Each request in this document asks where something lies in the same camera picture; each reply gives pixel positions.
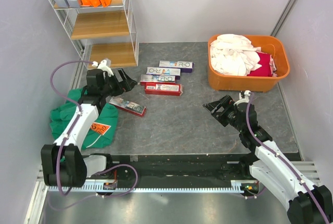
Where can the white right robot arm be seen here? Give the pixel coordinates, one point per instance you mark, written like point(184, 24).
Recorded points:
point(303, 200)

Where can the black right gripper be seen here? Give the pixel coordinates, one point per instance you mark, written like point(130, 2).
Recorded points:
point(227, 103)

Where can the green cloth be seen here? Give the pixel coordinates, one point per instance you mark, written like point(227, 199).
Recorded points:
point(90, 129)

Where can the red barcode toothpaste box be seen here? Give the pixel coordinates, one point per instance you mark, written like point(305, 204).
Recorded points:
point(163, 89)

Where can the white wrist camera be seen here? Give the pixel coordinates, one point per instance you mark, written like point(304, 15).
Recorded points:
point(244, 97)
point(104, 65)

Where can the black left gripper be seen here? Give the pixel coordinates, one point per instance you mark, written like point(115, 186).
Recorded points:
point(128, 84)

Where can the purple silver toothpaste box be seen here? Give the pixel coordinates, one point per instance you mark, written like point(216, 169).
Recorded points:
point(164, 71)

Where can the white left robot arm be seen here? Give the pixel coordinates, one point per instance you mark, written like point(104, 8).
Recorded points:
point(62, 162)

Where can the white cloth in basin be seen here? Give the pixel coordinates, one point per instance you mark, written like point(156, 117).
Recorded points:
point(234, 55)

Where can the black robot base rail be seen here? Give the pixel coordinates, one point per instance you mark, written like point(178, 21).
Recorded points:
point(179, 170)

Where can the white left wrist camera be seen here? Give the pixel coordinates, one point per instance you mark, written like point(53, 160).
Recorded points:
point(104, 65)

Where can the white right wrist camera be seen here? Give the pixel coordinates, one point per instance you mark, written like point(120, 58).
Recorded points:
point(244, 97)

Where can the orange plastic basin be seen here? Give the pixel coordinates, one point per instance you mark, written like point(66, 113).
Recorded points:
point(270, 45)

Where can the white wire wooden shelf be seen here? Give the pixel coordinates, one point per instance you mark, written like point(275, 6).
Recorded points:
point(102, 32)

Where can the purple silver R&O box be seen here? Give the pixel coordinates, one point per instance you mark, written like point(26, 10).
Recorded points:
point(184, 66)

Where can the red silver r&o box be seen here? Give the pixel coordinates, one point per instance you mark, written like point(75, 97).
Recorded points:
point(149, 78)
point(128, 106)

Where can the aluminium cable duct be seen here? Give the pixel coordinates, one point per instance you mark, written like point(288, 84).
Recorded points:
point(111, 186)

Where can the red cloth in basin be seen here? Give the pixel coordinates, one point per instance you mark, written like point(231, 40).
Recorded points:
point(267, 69)

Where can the red silver R&O box front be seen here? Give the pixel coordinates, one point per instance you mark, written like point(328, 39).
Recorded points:
point(128, 106)

